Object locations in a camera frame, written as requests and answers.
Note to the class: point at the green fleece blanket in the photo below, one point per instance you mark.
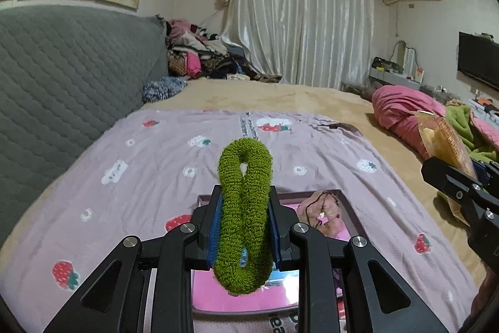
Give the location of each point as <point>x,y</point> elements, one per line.
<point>463,137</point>

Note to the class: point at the black television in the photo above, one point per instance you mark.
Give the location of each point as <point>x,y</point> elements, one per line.
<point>478,58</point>

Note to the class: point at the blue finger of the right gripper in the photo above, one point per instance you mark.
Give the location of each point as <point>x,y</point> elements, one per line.
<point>485,171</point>
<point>452,182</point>

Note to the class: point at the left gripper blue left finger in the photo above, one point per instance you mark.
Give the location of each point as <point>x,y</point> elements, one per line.
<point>114,296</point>

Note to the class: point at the grey quilted headboard cover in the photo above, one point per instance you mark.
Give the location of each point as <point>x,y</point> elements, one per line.
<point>67,75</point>

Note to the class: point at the yellow packaged cake snack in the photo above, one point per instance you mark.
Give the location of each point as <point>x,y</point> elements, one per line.
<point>428,125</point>

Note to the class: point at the white striped curtain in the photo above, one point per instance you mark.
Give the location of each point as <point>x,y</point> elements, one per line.
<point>322,43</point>

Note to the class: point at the green fuzzy hair scrunchie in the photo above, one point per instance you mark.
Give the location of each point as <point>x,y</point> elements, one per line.
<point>244,259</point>

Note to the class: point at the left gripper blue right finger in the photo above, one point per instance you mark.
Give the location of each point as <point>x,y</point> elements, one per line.
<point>344,286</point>

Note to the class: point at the pink quilt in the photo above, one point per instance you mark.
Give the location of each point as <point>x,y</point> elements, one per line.
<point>404,111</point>

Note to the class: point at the person's right hand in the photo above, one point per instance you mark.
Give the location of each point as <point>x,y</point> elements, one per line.
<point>484,308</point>

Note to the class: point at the blue patterned cloth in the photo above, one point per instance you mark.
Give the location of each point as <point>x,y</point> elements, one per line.
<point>163,89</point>

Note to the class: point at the pile of clothes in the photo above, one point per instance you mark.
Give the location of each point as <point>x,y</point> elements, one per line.
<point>194,53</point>

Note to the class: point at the beige sheer hair scrunchie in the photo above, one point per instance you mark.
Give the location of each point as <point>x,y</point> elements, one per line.
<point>322,212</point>

